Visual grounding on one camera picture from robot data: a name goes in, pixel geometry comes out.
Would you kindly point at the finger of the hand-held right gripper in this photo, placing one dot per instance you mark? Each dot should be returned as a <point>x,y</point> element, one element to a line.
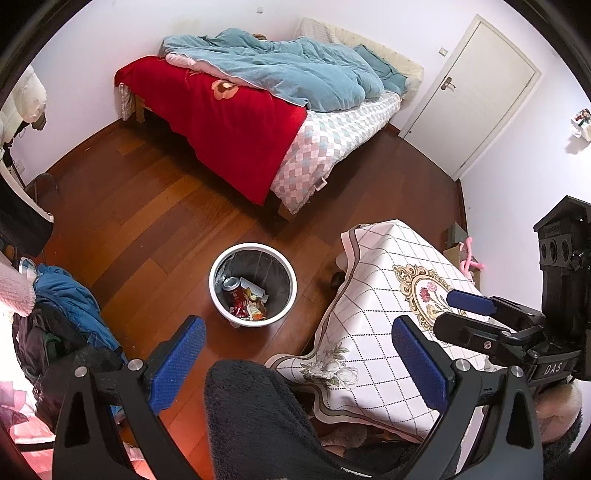
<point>471,334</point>
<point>468,301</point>

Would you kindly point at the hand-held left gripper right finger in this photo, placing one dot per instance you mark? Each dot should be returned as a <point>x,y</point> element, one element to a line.
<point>420,364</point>

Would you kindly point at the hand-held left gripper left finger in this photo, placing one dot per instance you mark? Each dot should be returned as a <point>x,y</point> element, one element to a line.
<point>178,364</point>

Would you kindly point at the red snack packet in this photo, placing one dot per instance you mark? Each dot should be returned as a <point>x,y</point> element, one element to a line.
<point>238,307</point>

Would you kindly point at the red drink can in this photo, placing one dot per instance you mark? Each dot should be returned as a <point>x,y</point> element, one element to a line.
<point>232,286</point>

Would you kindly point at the orange snack packet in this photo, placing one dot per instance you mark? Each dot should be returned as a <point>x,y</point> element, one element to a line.
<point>258,311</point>

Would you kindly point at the white round trash bin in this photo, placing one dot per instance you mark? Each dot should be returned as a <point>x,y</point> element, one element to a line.
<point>251,247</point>

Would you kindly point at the person's right forearm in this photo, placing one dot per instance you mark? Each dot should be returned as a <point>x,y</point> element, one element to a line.
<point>558,410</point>

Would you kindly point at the pink toy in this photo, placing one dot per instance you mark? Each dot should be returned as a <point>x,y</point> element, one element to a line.
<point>471,264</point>

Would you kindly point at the cardboard box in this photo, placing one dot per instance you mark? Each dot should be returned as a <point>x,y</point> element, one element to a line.
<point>455,256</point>

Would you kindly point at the white diamond pattern tablecloth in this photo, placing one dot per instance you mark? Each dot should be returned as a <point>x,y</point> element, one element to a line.
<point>369,323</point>

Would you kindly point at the grey box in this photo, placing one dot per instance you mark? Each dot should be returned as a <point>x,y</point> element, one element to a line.
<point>457,233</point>

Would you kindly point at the dark fuzzy pant leg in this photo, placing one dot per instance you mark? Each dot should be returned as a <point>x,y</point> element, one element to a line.
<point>249,415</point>

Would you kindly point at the dark clothes pile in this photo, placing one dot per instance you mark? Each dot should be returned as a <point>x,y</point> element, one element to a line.
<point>60,369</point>

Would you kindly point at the black plastic bin liner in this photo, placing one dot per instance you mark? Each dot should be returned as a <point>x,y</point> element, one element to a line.
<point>270,270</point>

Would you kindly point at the blue plaid cloth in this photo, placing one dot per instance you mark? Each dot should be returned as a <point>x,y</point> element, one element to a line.
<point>28,267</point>

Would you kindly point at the pink knit cloth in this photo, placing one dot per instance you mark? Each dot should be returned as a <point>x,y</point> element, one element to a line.
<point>14,288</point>

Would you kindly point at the white door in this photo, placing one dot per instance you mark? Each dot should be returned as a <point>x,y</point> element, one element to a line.
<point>475,92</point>

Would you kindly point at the black garment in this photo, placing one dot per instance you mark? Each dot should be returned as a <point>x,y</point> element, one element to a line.
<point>23,221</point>

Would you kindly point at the cream headboard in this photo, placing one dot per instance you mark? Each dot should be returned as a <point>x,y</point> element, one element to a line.
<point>408,64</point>

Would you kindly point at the red blanket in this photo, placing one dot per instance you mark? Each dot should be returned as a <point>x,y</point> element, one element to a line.
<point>207,120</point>

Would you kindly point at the blue pillow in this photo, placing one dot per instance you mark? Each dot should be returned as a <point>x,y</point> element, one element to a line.
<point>383,69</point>

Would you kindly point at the blue duvet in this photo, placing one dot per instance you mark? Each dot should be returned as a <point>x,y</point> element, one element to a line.
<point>286,69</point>

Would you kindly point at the white hanging coat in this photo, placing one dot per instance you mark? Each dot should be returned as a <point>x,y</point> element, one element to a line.
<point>23,101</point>

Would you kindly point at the small wall shelf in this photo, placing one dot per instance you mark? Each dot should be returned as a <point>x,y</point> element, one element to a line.
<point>582,124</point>

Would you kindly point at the grey metal chair frame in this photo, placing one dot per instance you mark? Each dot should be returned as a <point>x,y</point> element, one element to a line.
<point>45,175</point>

